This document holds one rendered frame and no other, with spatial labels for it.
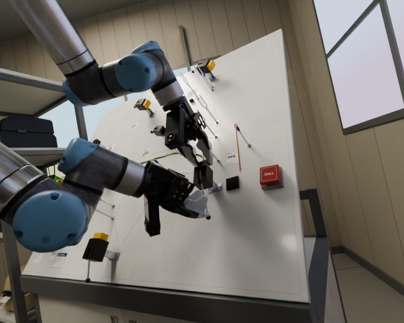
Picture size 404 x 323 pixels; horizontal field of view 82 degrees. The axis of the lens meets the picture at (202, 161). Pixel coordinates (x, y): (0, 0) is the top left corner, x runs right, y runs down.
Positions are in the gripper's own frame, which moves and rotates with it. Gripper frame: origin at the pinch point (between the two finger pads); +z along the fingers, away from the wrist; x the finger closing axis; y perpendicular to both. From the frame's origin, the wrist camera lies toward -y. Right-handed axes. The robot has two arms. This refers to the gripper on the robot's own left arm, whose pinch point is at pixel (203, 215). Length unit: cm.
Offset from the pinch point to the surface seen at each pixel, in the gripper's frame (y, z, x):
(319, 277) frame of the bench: -0.8, 34.7, -14.6
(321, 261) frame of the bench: 1.9, 43.0, -8.6
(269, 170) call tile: 18.6, 8.1, -4.8
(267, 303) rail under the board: -6.5, 9.2, -21.2
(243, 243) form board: -0.5, 8.0, -9.2
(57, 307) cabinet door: -69, -11, 43
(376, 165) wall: 68, 148, 46
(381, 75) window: 111, 101, 45
